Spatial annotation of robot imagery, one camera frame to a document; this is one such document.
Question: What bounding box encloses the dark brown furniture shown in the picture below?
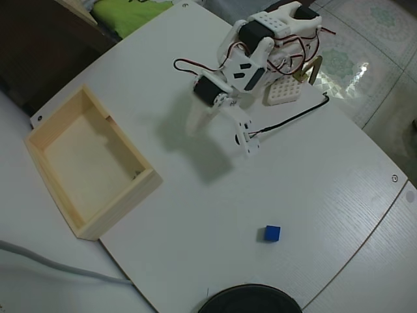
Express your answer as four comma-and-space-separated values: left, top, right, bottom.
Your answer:
0, 0, 119, 115

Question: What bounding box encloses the green cloth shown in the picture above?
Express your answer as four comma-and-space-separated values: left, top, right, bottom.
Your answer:
91, 0, 174, 39

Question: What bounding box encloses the black round object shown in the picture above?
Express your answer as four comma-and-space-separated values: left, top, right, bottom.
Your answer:
197, 284, 304, 313

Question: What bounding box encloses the red white servo wire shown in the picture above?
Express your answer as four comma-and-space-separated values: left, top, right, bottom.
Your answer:
173, 57, 229, 76

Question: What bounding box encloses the light wooden board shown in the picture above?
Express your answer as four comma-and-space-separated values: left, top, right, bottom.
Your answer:
53, 0, 98, 26

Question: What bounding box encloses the light wooden box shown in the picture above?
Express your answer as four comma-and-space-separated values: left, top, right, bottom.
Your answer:
24, 83, 164, 241

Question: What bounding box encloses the grey thick cable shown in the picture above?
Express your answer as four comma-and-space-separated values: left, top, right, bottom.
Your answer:
0, 240, 134, 286

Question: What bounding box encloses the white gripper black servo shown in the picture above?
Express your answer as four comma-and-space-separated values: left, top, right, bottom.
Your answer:
186, 70, 242, 137

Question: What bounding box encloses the small blue cube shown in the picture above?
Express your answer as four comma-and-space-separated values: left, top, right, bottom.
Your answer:
256, 224, 282, 244

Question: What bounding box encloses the brass table clamp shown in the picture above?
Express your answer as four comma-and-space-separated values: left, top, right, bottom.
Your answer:
292, 55, 324, 87

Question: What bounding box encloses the black camera cable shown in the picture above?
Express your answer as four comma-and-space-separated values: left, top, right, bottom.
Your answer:
247, 92, 330, 138

